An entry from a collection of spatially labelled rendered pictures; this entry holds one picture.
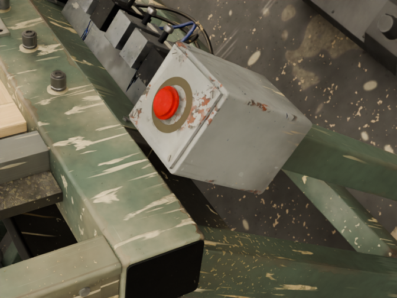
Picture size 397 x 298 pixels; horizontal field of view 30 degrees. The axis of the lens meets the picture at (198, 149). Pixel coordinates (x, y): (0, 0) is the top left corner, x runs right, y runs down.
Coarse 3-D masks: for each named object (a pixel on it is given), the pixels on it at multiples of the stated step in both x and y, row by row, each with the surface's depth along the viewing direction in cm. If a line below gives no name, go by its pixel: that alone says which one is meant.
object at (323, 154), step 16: (320, 128) 108; (304, 144) 100; (320, 144) 102; (336, 144) 105; (352, 144) 112; (368, 144) 119; (288, 160) 101; (304, 160) 103; (320, 160) 105; (336, 160) 107; (352, 160) 109; (368, 160) 111; (384, 160) 115; (320, 176) 107; (336, 176) 109; (352, 176) 112; (368, 176) 114; (384, 176) 116; (368, 192) 117; (384, 192) 120
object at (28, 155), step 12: (36, 132) 110; (0, 144) 108; (12, 144) 108; (24, 144) 108; (36, 144) 108; (0, 156) 106; (12, 156) 106; (24, 156) 106; (36, 156) 107; (48, 156) 108; (0, 168) 105; (12, 168) 106; (24, 168) 107; (36, 168) 109; (48, 168) 110; (0, 180) 106
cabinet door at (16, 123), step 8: (0, 80) 123; (0, 88) 121; (0, 96) 120; (8, 96) 120; (0, 104) 118; (8, 104) 118; (0, 112) 116; (8, 112) 117; (16, 112) 117; (0, 120) 115; (8, 120) 115; (16, 120) 115; (24, 120) 116; (0, 128) 114; (8, 128) 114; (16, 128) 115; (24, 128) 116; (0, 136) 114
